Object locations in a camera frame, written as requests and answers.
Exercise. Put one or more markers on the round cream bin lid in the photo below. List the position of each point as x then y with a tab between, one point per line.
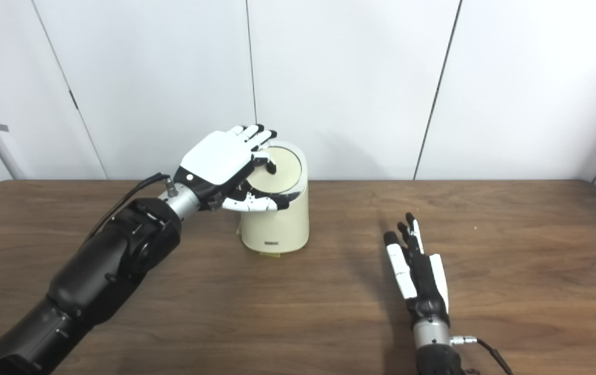
287	166

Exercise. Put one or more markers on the white and black right hand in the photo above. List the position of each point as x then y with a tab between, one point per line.
425	286

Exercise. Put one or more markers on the cream-colored bin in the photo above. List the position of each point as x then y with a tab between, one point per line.
277	229

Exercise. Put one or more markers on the black wall panel hinge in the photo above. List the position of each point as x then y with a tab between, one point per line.
73	100

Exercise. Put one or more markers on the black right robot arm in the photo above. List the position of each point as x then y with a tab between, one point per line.
435	349

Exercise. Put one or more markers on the white and black left hand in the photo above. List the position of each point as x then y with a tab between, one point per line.
219	159

